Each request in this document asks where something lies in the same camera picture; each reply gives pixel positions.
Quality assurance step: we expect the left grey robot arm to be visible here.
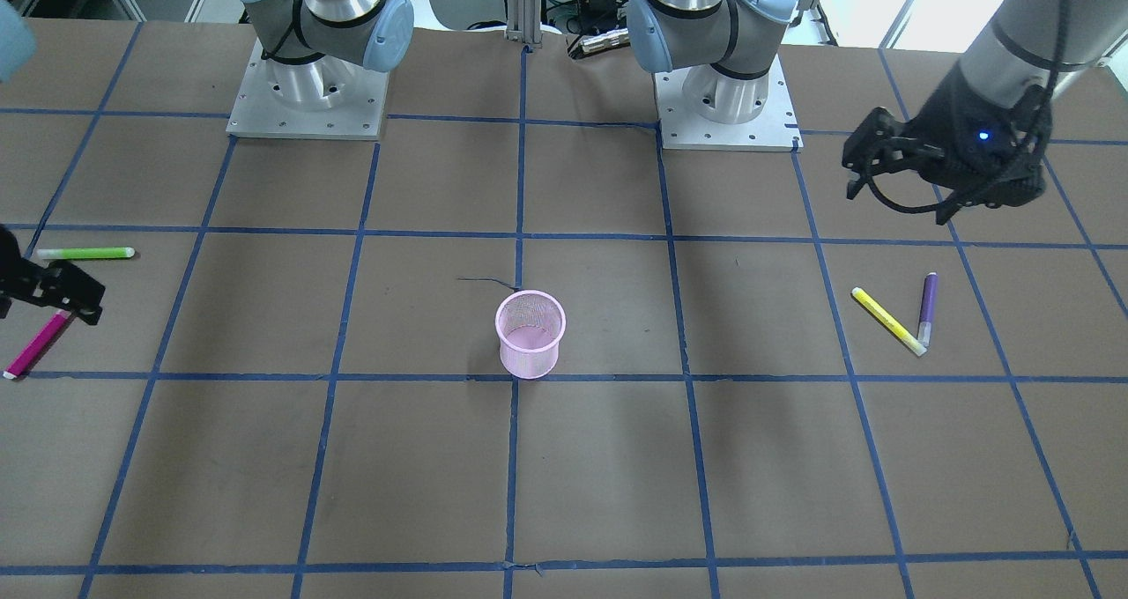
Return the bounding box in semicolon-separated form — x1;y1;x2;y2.
626;0;1125;224

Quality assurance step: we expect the aluminium frame post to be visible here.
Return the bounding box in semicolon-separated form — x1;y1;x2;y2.
503;0;544;49

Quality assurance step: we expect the green highlighter pen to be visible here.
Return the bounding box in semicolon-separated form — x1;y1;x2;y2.
35;247;136;261

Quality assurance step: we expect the purple marker pen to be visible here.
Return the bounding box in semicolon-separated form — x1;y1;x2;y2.
916;271;938;349

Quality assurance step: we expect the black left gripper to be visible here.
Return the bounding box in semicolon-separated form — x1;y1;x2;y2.
841;64;1054;208

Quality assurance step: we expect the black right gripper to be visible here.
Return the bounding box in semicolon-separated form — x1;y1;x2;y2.
1;226;105;326

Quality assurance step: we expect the pink mesh cup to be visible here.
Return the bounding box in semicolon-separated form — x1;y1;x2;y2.
494;290;567;380

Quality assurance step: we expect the yellow highlighter pen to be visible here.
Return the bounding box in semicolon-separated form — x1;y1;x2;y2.
851;287;927;358

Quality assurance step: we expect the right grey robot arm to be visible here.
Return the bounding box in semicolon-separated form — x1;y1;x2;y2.
1;0;414;325

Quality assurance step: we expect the pink marker pen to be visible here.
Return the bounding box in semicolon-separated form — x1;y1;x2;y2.
3;309;73;380

